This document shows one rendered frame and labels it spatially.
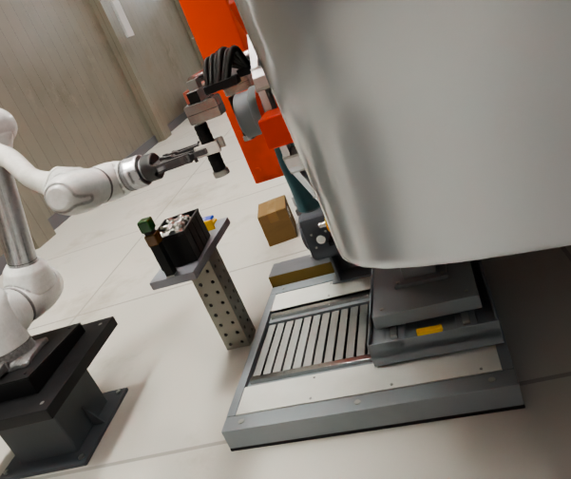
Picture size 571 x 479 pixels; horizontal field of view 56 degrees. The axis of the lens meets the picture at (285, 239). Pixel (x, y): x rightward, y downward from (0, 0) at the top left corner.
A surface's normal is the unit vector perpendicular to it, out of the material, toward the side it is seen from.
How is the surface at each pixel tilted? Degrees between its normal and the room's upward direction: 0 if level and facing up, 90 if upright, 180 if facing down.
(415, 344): 90
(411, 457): 0
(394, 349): 90
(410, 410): 90
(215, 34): 90
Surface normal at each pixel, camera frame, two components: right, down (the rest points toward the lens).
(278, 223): 0.02, 0.39
